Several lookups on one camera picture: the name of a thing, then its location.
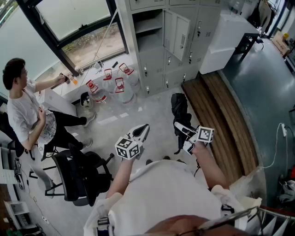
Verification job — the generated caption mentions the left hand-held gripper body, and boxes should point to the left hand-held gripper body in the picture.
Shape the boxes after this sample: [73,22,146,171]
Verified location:
[114,132,145,161]

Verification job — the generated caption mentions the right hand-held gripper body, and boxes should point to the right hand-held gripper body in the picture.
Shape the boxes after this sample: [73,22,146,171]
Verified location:
[183,125,215,155]

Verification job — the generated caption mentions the grey metal locker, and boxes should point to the grey metal locker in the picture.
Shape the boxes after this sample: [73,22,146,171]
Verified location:
[115,0,223,96]

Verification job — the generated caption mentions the person's left forearm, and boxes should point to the person's left forearm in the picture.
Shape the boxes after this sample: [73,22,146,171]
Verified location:
[106,157,137,199]

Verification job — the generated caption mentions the person's right forearm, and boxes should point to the person's right forearm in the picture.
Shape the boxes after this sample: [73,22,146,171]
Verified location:
[192,142,230,190]

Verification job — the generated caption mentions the wooden plank platform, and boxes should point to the wooden plank platform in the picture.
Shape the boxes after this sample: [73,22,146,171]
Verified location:
[181,71,260,185]

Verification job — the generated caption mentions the large clear water bottle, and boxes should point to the large clear water bottle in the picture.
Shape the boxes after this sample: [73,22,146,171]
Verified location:
[102,68,116,93]
[114,77,137,105]
[118,62,141,90]

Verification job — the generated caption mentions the person's white shirt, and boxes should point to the person's white shirt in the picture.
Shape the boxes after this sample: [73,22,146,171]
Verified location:
[83,159,249,236]

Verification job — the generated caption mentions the small trash bin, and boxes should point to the small trash bin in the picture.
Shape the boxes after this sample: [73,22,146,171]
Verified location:
[80,91,94,109]

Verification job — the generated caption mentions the person's glasses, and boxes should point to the person's glasses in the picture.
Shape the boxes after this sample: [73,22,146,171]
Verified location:
[179,206,262,236]

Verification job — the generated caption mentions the person's head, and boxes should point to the person's head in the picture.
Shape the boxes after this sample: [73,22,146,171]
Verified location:
[147,215,231,236]

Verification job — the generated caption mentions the white covered table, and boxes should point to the white covered table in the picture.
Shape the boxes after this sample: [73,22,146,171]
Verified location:
[199,10,261,75]

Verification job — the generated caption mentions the cardboard box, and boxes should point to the cardboard box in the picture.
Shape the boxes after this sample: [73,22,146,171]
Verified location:
[271,31,291,57]

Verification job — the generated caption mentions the black framed window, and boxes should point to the black framed window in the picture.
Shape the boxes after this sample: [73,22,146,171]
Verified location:
[0,0,130,77]

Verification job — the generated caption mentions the white shelf unit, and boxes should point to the white shelf unit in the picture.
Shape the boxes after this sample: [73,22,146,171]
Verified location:
[4,200,31,229]

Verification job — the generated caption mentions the white power cable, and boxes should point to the white power cable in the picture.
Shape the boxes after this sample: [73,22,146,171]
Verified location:
[258,123,289,169]

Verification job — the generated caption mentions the black harness strap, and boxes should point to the black harness strap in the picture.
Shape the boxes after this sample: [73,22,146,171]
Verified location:
[220,203,235,216]
[96,216,111,236]

